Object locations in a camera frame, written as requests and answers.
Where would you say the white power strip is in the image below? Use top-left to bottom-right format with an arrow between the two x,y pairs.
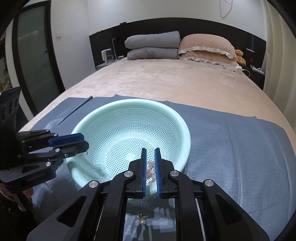
250,65 -> 265,75

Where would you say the upper grey folded quilt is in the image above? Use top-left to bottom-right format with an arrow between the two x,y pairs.
125,31 -> 180,49

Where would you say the pink bead necklace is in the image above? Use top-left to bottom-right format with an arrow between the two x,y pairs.
145,161 -> 157,186

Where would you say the brown teddy bear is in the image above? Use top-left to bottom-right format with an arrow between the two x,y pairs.
235,49 -> 246,66

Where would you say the mint green plastic basket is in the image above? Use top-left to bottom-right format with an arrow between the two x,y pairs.
66,98 -> 192,202

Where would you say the white cable on wall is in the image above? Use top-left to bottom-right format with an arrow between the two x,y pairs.
218,0 -> 234,19

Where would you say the left nightstand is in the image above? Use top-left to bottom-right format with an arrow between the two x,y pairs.
96,60 -> 119,71

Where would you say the blue grey cloth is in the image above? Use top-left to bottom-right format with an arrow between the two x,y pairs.
32,95 -> 295,240

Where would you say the left hand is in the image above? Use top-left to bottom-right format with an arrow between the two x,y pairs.
22,188 -> 34,199

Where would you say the lower grey folded quilt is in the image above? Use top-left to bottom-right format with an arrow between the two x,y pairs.
127,47 -> 179,60

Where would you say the lower pink ruffled pillow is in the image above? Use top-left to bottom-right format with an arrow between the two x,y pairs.
180,51 -> 238,67

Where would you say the dark glass door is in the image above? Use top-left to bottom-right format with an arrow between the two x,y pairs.
11,1 -> 65,115

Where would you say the cream curtain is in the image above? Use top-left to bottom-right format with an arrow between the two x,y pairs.
262,1 -> 296,131

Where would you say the white small heater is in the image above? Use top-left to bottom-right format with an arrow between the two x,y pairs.
101,48 -> 113,63

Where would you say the white round device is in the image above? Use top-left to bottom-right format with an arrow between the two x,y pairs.
223,65 -> 250,77

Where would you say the grey folded quilt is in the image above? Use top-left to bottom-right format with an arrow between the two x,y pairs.
125,31 -> 180,49
127,47 -> 179,60

